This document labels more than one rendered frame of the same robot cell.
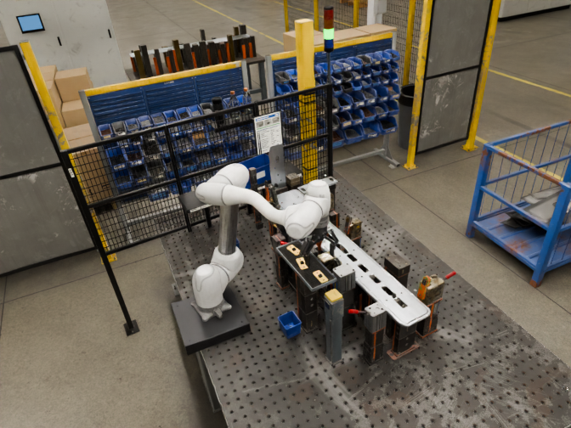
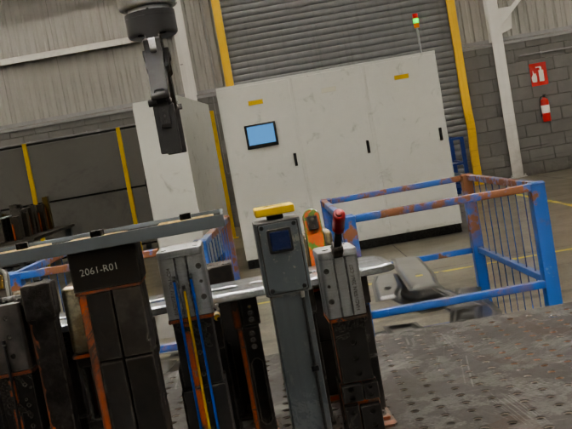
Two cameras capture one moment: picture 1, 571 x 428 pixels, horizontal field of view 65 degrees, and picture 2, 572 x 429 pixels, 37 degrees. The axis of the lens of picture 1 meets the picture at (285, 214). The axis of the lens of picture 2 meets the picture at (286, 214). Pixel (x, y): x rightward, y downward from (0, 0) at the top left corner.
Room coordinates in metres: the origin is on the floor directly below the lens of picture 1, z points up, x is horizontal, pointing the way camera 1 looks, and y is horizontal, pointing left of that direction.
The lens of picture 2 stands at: (0.97, 1.01, 1.24)
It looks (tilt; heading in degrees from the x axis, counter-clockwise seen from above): 4 degrees down; 292
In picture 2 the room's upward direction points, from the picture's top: 10 degrees counter-clockwise
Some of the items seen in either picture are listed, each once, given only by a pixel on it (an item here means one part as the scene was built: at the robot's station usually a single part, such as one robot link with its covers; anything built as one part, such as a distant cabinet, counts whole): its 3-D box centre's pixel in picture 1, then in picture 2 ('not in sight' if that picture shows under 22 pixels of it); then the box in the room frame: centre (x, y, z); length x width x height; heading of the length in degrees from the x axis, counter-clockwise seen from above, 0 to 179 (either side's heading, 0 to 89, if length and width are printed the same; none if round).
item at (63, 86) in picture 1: (68, 113); not in sight; (5.96, 2.87, 0.52); 1.20 x 0.80 x 1.05; 19
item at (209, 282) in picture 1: (207, 283); not in sight; (1.87, 0.47, 0.92); 0.18 x 0.16 x 0.22; 151
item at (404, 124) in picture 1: (415, 118); not in sight; (5.22, -1.74, 0.36); 0.50 x 0.50 x 0.73
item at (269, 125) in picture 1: (268, 132); not in sight; (3.02, 0.08, 1.30); 0.23 x 0.02 x 0.31; 116
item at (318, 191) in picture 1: (317, 199); not in sight; (1.58, -0.14, 1.61); 0.13 x 0.11 x 0.16; 152
